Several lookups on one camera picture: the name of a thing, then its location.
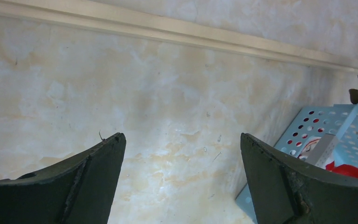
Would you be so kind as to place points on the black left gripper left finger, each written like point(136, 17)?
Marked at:
point(77, 190)

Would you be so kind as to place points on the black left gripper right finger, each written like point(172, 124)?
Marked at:
point(286, 190)

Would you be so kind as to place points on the red white striped sock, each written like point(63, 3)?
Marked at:
point(329, 163)

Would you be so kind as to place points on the light blue perforated basket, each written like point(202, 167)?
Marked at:
point(337, 126)

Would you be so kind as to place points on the light wooden rack frame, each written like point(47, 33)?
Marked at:
point(116, 20)

